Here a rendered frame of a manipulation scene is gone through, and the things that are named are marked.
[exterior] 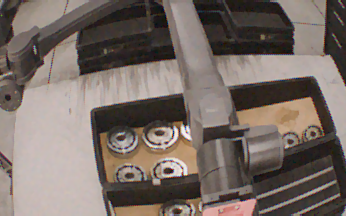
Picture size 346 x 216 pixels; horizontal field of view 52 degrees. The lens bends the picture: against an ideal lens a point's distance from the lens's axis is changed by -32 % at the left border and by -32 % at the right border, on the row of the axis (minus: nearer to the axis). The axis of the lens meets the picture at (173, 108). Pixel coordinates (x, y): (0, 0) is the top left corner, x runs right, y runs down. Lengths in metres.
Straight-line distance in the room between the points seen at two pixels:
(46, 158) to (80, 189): 0.21
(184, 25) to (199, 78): 0.15
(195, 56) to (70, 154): 0.98
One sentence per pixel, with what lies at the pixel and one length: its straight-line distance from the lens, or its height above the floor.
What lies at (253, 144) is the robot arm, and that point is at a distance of 0.64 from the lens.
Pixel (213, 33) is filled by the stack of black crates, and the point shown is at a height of 0.38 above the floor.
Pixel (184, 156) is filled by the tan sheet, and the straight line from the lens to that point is 1.45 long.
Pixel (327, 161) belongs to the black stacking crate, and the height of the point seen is 0.83.
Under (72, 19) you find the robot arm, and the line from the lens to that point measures 0.92.
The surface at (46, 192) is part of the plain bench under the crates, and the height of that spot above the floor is 0.70.
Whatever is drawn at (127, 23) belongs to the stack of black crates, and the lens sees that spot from 2.51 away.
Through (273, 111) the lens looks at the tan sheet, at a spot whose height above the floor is 0.83.
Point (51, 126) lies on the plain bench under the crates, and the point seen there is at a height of 0.70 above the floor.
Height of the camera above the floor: 1.98
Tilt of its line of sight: 47 degrees down
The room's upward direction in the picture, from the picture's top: 4 degrees counter-clockwise
